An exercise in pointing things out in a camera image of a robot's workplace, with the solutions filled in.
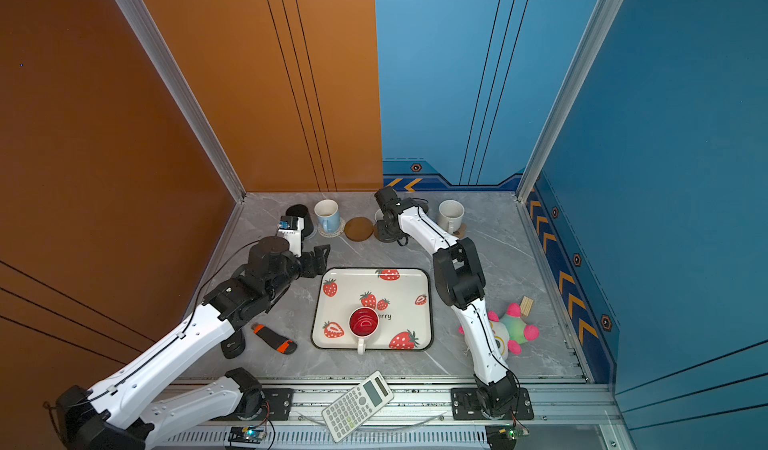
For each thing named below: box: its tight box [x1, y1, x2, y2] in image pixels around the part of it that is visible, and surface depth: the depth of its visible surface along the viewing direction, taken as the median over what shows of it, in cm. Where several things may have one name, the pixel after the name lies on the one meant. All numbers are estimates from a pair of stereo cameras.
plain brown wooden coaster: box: [344, 217, 374, 242], surface depth 111 cm
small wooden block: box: [520, 296, 534, 317], surface depth 91 cm
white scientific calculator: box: [321, 370, 395, 443], surface depth 74 cm
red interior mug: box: [348, 306, 379, 355], surface depth 82 cm
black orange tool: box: [251, 322, 297, 355], surface depth 84 cm
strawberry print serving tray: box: [311, 267, 433, 350], surface depth 93 cm
